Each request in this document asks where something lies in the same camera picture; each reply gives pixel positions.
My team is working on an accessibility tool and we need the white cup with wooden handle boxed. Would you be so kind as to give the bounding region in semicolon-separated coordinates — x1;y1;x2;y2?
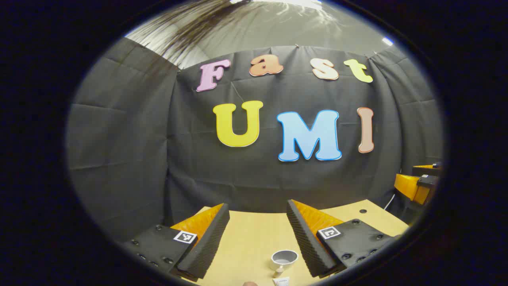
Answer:
271;250;298;277

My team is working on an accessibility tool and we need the black backdrop cloth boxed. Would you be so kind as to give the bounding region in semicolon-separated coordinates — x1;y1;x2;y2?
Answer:
65;38;443;243

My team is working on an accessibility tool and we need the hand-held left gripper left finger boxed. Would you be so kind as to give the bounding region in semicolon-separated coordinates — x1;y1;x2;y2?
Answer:
123;203;231;280

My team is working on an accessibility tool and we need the light wooden desktop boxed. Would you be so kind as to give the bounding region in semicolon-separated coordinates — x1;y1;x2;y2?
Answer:
181;200;409;286

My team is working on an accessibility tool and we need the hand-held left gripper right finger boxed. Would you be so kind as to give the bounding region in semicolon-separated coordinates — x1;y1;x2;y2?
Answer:
287;199;401;278

